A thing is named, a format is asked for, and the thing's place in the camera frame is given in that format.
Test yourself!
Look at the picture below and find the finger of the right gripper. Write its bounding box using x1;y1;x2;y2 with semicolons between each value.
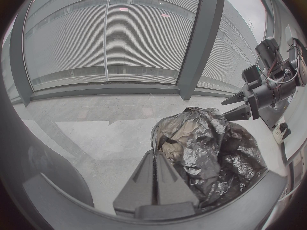
223;104;251;122
221;92;245;106

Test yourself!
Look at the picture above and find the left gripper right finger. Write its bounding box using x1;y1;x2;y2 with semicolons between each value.
157;152;199;209

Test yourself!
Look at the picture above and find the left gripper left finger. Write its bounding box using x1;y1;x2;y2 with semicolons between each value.
113;150;156;211

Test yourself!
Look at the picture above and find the black plastic bag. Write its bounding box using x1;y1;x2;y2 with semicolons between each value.
151;106;268;211

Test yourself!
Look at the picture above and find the white power strip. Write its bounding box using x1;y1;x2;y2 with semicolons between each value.
272;122;292;144

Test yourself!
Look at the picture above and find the window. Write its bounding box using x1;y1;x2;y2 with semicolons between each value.
0;0;276;107

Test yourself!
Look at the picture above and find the dark grey round chair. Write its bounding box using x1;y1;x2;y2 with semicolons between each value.
0;85;94;208

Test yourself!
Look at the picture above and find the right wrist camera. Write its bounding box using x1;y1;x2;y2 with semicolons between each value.
241;66;262;84

